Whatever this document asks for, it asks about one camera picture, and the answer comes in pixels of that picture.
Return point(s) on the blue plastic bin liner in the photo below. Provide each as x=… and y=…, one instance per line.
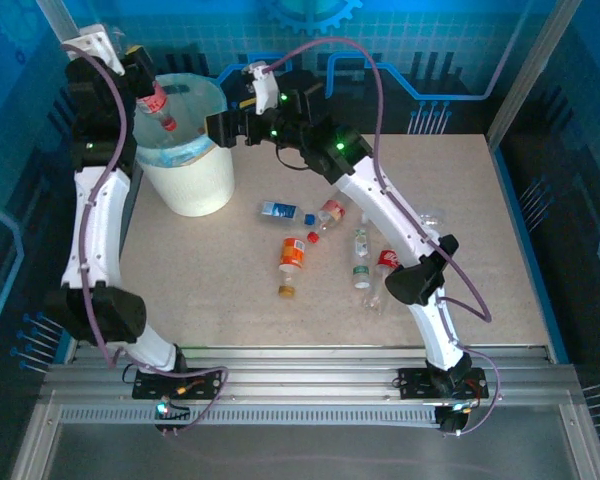
x=195, y=115

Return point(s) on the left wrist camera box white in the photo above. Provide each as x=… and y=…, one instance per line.
x=97, y=45

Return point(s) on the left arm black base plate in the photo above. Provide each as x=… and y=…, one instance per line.
x=150, y=387

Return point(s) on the clear bottle orange label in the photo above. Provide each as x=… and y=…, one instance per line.
x=292, y=252

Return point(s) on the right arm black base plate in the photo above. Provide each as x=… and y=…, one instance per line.
x=415, y=382

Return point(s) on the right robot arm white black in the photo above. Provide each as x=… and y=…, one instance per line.
x=380, y=205

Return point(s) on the aluminium mounting beam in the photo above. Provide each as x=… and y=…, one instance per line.
x=305, y=375

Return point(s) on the steel sheet panel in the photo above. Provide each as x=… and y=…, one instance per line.
x=305, y=455

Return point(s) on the clear bottle green label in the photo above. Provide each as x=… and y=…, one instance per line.
x=361, y=247

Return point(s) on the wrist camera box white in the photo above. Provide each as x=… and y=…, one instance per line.
x=97, y=45
x=265, y=90

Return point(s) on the clear unlabelled plastic bottle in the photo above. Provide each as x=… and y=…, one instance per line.
x=432, y=218

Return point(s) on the white round waste bin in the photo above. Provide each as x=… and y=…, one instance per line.
x=205, y=185

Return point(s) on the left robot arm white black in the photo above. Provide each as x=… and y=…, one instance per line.
x=97, y=225

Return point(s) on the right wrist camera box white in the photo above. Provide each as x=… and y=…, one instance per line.
x=265, y=90

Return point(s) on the clear bottle blue label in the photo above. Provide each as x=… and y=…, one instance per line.
x=280, y=210

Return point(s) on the clear bottle red tan label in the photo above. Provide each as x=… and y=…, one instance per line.
x=334, y=210

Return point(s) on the aluminium frame post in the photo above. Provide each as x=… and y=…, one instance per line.
x=527, y=75
x=55, y=15

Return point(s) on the small black controller board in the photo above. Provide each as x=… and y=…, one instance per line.
x=162, y=412
x=450, y=421

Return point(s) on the clear bottle red cola label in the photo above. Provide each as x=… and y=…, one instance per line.
x=152, y=103

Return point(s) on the clear bottle red white label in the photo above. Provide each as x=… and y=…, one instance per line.
x=387, y=259

